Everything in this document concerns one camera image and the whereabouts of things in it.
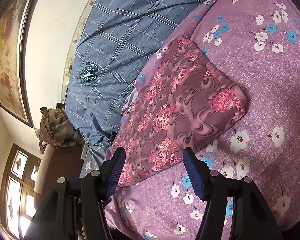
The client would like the pink floral patterned cloth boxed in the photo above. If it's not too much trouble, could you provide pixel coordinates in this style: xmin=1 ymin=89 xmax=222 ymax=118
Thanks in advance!
xmin=111 ymin=36 xmax=246 ymax=187

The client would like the wooden framed window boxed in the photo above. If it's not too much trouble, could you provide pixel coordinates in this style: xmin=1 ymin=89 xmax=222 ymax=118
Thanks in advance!
xmin=0 ymin=144 xmax=41 ymax=239

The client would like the grey star patterned pillow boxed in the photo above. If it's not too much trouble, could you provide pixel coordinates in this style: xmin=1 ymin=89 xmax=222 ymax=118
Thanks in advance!
xmin=79 ymin=145 xmax=107 ymax=178

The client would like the brown floral bundled cloth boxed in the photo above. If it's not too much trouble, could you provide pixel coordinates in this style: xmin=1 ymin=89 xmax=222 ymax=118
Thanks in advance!
xmin=38 ymin=107 xmax=83 ymax=154

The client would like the purple floral bed sheet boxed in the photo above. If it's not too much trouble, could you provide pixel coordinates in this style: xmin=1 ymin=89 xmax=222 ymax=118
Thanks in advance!
xmin=106 ymin=0 xmax=300 ymax=239

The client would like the blue plaid quilt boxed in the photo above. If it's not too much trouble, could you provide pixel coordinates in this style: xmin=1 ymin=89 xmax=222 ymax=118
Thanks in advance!
xmin=65 ymin=0 xmax=207 ymax=146

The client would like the framed wall painting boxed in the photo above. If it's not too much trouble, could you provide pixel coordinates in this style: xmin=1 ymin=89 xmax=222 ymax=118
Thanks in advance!
xmin=0 ymin=0 xmax=33 ymax=127

